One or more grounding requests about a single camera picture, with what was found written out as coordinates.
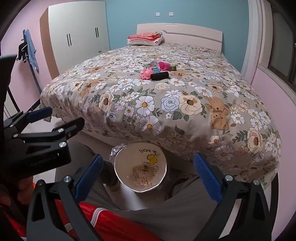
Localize white wardrobe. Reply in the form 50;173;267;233
39;1;111;80

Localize white bed headboard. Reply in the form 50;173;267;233
136;23;223;51

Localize clear plastic bin liner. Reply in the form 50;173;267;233
110;144;127;163

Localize floral bed blanket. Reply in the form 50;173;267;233
40;43;282;193

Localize folded red cloth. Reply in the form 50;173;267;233
127;32;162;42

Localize dark framed window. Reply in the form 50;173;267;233
261;0;296;84

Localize person's grey trousers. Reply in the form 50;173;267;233
55;141;234;241

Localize white waste bin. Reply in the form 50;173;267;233
114;142;167;193

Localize pink pig toy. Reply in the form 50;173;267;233
139;68;153;80

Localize person's red jacket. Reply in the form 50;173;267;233
0;181;160;241

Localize black cylinder roll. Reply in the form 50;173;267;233
150;71;169;81

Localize white moulded wall trim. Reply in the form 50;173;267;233
242;0;265;81

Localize blue towel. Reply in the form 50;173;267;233
23;29;39;75

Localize black metal stand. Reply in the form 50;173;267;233
6;30;45;117

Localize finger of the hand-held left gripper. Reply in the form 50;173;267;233
16;117;85;149
3;106;53;134

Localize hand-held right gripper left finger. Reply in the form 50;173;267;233
26;154;104;241

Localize folded red clothes on pillow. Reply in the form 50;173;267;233
127;35;164;46

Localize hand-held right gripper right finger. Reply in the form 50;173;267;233
193;153;271;241

